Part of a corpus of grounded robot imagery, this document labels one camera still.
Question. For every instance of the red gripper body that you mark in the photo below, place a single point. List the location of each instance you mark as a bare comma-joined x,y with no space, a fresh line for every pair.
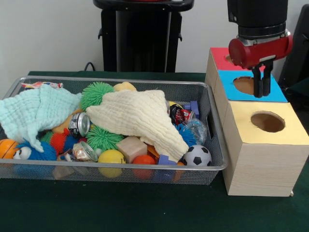
243,54

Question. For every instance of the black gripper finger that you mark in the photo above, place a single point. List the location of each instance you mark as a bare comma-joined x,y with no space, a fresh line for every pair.
258,87
267,87

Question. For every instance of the cream muslin cloth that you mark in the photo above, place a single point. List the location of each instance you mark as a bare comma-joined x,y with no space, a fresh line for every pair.
135,113

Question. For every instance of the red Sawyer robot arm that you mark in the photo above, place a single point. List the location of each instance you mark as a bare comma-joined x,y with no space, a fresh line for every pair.
256,14

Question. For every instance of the wooden box with three holes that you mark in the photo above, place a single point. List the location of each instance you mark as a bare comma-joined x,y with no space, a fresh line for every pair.
260,166

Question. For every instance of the shallow mesh bin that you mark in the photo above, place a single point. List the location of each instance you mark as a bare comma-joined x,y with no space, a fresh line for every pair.
198,175

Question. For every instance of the dark green table cloth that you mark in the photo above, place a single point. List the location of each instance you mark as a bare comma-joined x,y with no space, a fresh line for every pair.
301,88
96,207

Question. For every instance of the black stand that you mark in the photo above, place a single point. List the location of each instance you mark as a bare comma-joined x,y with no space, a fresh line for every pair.
300,48

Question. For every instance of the black and white soccer ball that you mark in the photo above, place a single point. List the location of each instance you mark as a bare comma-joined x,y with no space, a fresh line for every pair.
196,155

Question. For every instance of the red ball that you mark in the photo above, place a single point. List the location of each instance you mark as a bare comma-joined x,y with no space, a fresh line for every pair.
144,160

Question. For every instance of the wooden cube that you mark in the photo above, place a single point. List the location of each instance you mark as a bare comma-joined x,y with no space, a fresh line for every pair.
131,148

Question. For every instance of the green spiky rubber ball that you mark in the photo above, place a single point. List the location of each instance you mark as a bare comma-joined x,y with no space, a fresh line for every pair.
96,94
102,137

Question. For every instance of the yellow ball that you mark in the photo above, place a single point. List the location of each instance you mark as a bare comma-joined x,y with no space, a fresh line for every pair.
111,156

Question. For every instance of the multicoloured patterned cloth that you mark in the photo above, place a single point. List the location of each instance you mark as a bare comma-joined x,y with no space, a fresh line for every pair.
41,85

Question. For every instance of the mint muslin cloth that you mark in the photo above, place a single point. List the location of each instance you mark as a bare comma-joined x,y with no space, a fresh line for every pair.
33,111

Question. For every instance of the orange basketball toy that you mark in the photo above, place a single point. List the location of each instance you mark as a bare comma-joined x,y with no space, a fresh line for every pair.
7,148

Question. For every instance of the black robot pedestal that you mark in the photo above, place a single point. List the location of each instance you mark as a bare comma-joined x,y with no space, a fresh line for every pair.
142,36

